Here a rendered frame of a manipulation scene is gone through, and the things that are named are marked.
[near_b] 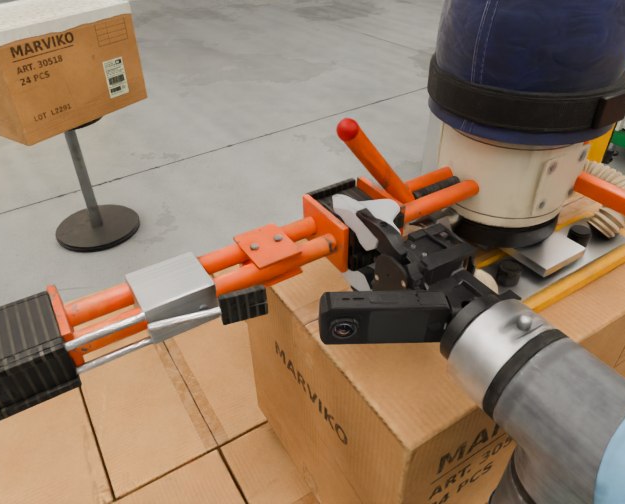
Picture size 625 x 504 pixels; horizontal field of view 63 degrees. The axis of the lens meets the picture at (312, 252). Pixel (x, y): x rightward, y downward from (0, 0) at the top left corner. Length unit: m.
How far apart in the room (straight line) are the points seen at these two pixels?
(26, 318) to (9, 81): 1.69
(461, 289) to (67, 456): 0.87
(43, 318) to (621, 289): 0.68
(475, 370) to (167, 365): 0.91
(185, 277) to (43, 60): 1.76
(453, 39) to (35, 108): 1.79
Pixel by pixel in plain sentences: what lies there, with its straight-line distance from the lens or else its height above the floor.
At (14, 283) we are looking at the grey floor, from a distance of 2.59.
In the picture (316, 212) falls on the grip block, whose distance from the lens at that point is 0.56.
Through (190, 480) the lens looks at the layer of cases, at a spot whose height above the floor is 0.54.
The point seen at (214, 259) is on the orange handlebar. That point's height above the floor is 1.13.
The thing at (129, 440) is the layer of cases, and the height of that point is 0.54.
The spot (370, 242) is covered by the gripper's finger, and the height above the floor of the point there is 1.16.
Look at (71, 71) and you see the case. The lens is 2.27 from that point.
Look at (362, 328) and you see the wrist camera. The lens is 0.45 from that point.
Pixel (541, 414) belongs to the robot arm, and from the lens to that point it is 0.41.
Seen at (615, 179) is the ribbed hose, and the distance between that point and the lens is 0.86.
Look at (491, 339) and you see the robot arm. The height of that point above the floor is 1.16.
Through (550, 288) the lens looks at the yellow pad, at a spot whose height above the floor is 1.02.
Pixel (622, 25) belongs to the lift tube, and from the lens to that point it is 0.61.
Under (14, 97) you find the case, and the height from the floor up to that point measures 0.81.
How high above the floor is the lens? 1.45
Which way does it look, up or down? 37 degrees down
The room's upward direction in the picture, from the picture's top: straight up
